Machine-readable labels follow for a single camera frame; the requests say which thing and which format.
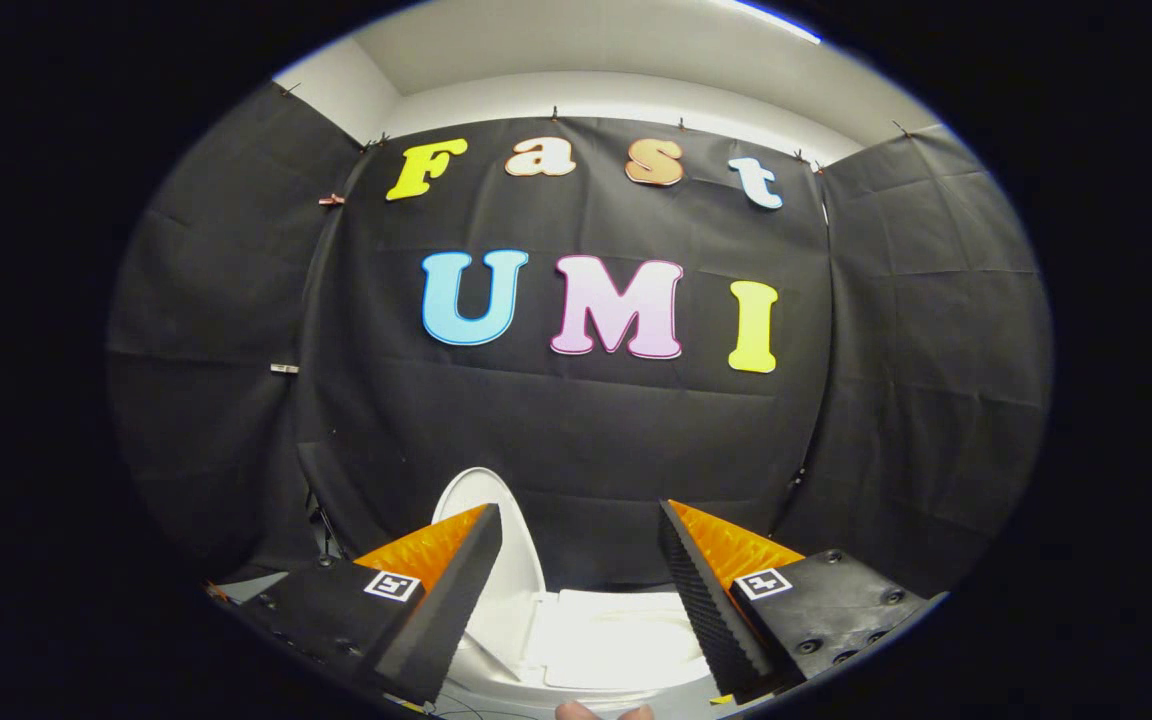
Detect white toilet seat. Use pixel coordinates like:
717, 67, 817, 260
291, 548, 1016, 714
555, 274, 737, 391
524, 588, 713, 691

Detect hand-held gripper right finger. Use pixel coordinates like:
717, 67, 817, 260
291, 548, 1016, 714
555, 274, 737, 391
658, 498, 939, 701

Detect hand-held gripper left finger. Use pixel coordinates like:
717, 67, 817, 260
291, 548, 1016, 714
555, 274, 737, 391
234, 503, 504, 707

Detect black cable behind tank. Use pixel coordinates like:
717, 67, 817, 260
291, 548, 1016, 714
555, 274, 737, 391
304, 480, 342, 566

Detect black backdrop cloth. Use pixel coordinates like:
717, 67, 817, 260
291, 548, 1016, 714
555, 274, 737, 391
106, 80, 1054, 601

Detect white toilet bowl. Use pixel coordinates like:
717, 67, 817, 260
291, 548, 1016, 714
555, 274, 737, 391
444, 640, 732, 717

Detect thin floor cables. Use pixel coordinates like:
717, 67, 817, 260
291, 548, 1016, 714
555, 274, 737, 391
431, 698, 542, 720

